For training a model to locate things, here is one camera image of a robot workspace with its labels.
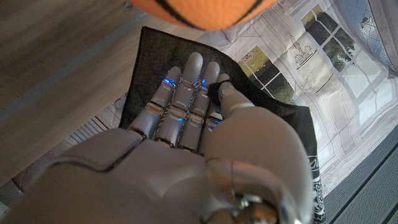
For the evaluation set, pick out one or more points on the orange mini basketball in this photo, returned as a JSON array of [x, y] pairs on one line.
[[205, 12]]

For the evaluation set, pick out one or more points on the black paisley bandana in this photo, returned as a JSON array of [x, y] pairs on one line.
[[155, 46]]

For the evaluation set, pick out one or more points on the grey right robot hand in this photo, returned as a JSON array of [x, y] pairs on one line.
[[155, 180]]

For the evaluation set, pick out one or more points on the printed window backdrop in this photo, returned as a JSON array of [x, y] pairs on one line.
[[342, 77]]

